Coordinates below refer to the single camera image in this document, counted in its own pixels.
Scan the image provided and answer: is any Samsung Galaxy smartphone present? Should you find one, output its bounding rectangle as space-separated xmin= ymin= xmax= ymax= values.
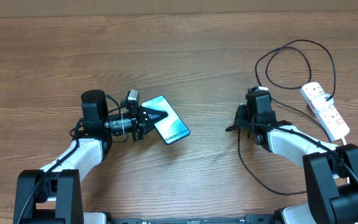
xmin=141 ymin=95 xmax=190 ymax=145

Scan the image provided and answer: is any black USB charging cable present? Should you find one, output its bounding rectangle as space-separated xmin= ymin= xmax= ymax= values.
xmin=236 ymin=39 xmax=339 ymax=197

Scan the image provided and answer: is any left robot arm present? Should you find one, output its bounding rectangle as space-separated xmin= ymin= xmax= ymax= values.
xmin=13 ymin=90 xmax=168 ymax=223

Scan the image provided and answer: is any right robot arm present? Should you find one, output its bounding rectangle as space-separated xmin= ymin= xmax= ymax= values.
xmin=226 ymin=87 xmax=358 ymax=223

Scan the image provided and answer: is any white USB charger plug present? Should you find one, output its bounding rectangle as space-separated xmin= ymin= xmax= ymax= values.
xmin=311 ymin=93 xmax=334 ymax=113

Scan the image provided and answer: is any white power strip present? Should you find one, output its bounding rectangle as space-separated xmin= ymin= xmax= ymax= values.
xmin=300 ymin=82 xmax=350 ymax=141

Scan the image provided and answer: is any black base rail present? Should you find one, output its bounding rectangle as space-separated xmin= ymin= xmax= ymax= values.
xmin=108 ymin=214 xmax=281 ymax=224

